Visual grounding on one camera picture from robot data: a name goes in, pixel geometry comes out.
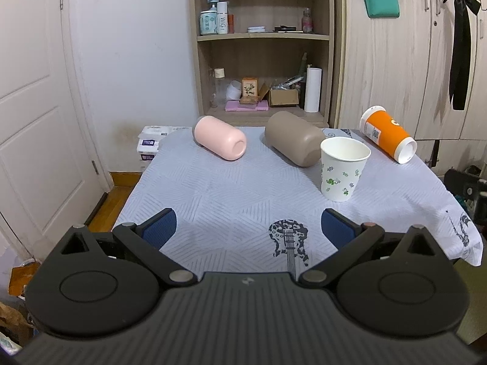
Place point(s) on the white round tin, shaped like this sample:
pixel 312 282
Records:
pixel 256 29

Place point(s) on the orange bag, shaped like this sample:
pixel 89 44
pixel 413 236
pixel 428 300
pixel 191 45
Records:
pixel 23 277

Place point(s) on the open cardboard box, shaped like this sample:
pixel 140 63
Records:
pixel 283 98

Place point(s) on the pink clear bottle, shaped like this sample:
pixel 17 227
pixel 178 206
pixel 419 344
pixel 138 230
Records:
pixel 307 22

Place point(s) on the black flat items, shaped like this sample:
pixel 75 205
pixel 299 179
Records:
pixel 285 29

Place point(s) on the wooden shelf unit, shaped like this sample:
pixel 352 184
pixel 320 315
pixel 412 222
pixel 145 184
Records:
pixel 262 37

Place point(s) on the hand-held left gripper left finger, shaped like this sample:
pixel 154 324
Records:
pixel 161 229

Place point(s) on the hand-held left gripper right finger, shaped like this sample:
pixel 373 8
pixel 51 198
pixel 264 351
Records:
pixel 336 229

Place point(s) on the pale blue pump bottle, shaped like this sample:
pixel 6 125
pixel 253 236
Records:
pixel 212 3

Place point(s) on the white door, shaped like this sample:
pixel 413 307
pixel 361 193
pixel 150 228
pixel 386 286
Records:
pixel 34 121

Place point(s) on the flat pink box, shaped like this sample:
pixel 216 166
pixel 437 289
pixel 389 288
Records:
pixel 247 106

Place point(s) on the flower print box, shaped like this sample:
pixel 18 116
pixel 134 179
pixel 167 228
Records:
pixel 249 89

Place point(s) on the orange paper cup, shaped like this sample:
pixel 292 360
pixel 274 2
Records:
pixel 384 131

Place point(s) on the white jar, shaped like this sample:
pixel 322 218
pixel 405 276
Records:
pixel 233 90

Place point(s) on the black ribbon bow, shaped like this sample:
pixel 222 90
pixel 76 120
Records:
pixel 459 45

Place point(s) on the brown paper bag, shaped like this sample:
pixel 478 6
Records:
pixel 13 323

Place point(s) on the light wood wardrobe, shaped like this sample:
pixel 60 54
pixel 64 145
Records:
pixel 414 64

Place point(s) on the clear bottle beige cap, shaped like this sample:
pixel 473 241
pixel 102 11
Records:
pixel 218 83

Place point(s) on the taupe cup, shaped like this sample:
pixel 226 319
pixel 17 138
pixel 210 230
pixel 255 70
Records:
pixel 293 137

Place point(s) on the tissue pack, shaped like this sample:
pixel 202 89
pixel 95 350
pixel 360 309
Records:
pixel 167 131
pixel 147 149

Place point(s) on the white floral paper cup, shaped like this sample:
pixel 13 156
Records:
pixel 342 176

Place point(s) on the pink cup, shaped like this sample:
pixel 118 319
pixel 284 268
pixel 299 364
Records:
pixel 218 137

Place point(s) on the black equipment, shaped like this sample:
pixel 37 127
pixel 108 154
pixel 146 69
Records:
pixel 462 186

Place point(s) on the grey guitar print tablecloth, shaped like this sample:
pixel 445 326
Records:
pixel 228 197

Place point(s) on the tall white bottle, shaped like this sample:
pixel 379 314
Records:
pixel 222 19

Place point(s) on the white paper towel roll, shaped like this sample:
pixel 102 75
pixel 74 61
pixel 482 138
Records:
pixel 313 89

